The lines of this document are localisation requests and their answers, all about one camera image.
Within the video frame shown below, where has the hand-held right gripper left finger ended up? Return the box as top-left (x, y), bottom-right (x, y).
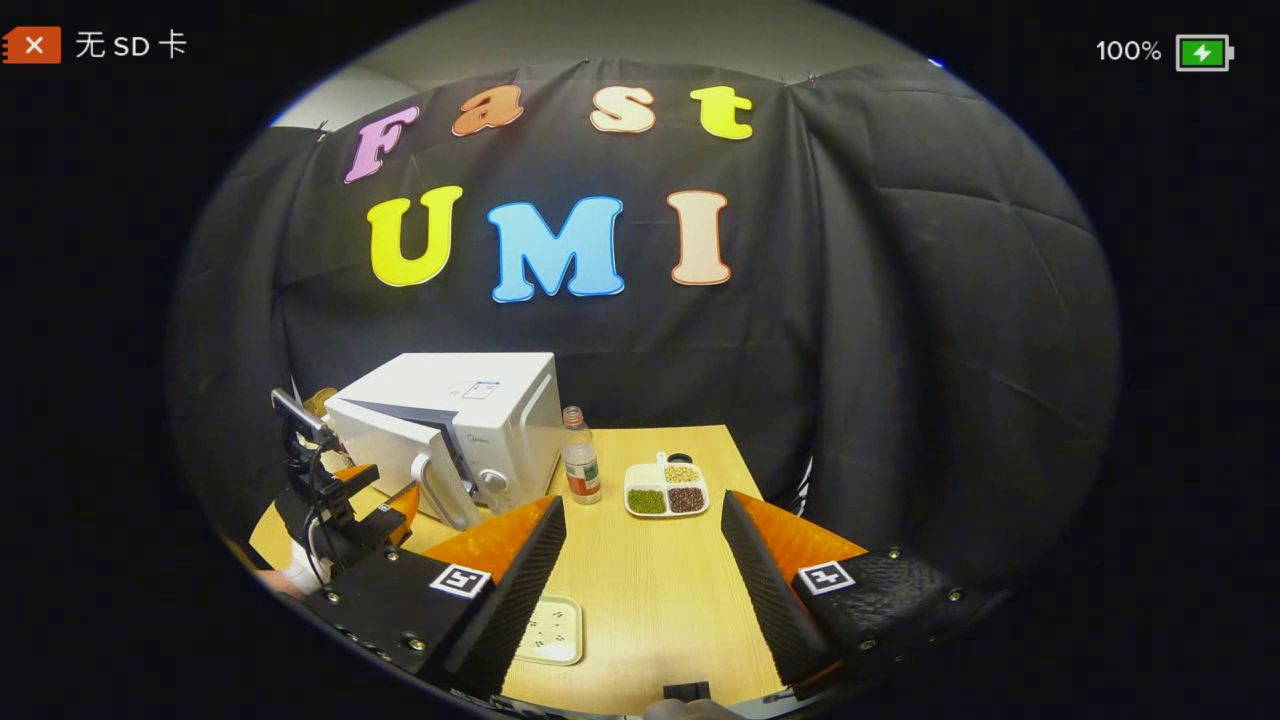
top-left (300, 494), bottom-right (568, 699)

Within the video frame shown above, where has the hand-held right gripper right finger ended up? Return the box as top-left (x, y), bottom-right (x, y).
top-left (720, 490), bottom-right (1006, 701)

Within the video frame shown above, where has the white microwave oven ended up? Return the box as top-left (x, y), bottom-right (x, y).
top-left (323, 352), bottom-right (566, 531)

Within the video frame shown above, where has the pale green square plate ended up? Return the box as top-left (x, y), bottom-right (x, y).
top-left (512, 594), bottom-right (584, 666)

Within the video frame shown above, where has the clear bottle red label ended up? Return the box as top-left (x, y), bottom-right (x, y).
top-left (560, 406), bottom-right (603, 505)

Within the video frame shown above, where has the white divided bean dish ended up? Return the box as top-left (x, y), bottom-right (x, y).
top-left (624, 452), bottom-right (711, 519)

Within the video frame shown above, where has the black backdrop cloth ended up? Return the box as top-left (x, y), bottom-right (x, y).
top-left (168, 58), bottom-right (1121, 599)

